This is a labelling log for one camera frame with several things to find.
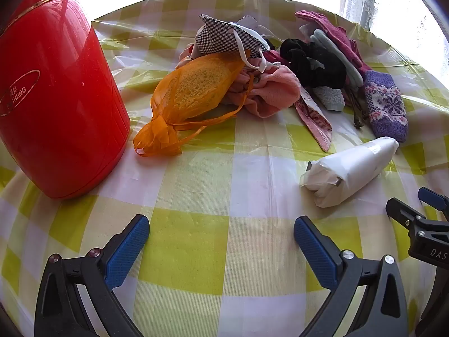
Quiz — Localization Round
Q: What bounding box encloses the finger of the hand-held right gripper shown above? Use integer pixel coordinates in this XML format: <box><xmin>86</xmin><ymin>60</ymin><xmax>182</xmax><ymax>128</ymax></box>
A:
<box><xmin>385</xmin><ymin>197</ymin><xmax>427</xmax><ymax>243</ymax></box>
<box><xmin>417</xmin><ymin>187</ymin><xmax>449</xmax><ymax>220</ymax></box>

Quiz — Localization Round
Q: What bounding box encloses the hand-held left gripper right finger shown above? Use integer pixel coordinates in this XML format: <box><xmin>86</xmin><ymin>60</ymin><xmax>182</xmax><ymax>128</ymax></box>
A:
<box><xmin>293</xmin><ymin>216</ymin><xmax>409</xmax><ymax>337</ymax></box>

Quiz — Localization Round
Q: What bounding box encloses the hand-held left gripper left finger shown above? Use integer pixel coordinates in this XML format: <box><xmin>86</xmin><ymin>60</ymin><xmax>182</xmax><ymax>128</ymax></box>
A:
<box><xmin>35</xmin><ymin>214</ymin><xmax>151</xmax><ymax>337</ymax></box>

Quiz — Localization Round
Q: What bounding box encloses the red white printed scarf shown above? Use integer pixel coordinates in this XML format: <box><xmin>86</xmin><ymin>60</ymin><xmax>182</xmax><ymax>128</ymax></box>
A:
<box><xmin>295</xmin><ymin>88</ymin><xmax>333</xmax><ymax>152</ymax></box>

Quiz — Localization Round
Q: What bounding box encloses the orange mesh bag with sponge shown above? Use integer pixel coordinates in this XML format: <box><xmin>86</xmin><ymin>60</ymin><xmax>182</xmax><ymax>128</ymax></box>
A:
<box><xmin>133</xmin><ymin>51</ymin><xmax>253</xmax><ymax>157</ymax></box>

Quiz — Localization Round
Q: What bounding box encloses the black fluffy scrunchie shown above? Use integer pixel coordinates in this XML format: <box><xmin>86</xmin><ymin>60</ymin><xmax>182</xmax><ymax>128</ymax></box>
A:
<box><xmin>280</xmin><ymin>38</ymin><xmax>348</xmax><ymax>89</ymax></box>

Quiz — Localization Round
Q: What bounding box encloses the light blue fleece glove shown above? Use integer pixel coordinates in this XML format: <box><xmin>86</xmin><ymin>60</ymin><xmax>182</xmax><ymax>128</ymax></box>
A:
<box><xmin>309</xmin><ymin>29</ymin><xmax>364</xmax><ymax>86</ymax></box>

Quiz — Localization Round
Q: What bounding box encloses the magenta knitted glove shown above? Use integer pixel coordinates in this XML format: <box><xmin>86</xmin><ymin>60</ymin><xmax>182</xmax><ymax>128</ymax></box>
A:
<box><xmin>295</xmin><ymin>10</ymin><xmax>355</xmax><ymax>57</ymax></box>
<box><xmin>345</xmin><ymin>38</ymin><xmax>372</xmax><ymax>76</ymax></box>

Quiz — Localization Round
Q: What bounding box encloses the yellow white checked tablecloth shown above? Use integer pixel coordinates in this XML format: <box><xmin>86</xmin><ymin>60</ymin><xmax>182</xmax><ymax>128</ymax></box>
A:
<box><xmin>0</xmin><ymin>0</ymin><xmax>449</xmax><ymax>337</ymax></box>

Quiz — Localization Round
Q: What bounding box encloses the purple patterned knitted sock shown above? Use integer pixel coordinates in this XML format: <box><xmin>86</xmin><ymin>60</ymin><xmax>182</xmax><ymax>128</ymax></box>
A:
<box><xmin>363</xmin><ymin>70</ymin><xmax>409</xmax><ymax>143</ymax></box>

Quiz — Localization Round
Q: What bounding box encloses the pink cloth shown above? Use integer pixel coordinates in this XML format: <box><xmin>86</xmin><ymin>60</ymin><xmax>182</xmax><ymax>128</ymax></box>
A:
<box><xmin>175</xmin><ymin>44</ymin><xmax>302</xmax><ymax>118</ymax></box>

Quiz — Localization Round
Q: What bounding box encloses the red thermos flask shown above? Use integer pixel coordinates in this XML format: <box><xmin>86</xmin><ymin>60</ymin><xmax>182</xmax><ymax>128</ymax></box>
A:
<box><xmin>0</xmin><ymin>0</ymin><xmax>131</xmax><ymax>200</ymax></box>

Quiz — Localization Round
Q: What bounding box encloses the black white checked face mask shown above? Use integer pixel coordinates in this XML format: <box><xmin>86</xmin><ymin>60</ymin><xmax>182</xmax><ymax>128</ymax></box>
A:
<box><xmin>194</xmin><ymin>14</ymin><xmax>281</xmax><ymax>71</ymax></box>

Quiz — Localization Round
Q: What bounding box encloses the dark braided cord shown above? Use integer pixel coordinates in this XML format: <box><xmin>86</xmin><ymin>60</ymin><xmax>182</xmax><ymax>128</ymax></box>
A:
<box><xmin>345</xmin><ymin>88</ymin><xmax>367</xmax><ymax>129</ymax></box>

